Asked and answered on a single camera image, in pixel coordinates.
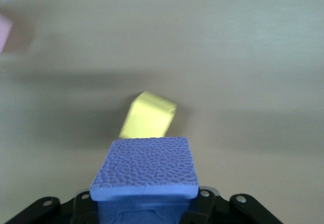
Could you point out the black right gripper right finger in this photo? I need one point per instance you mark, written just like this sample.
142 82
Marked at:
227 214

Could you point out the brown paper table cover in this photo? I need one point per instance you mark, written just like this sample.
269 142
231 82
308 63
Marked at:
227 56

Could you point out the pink foam cube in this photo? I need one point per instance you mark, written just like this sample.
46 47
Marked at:
4 34

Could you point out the yellow foam cube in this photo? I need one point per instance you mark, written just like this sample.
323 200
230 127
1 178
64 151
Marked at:
149 117

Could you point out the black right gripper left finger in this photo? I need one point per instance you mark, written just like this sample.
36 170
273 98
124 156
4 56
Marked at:
63 214

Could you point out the purple foam cube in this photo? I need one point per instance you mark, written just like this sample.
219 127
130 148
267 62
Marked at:
146 165

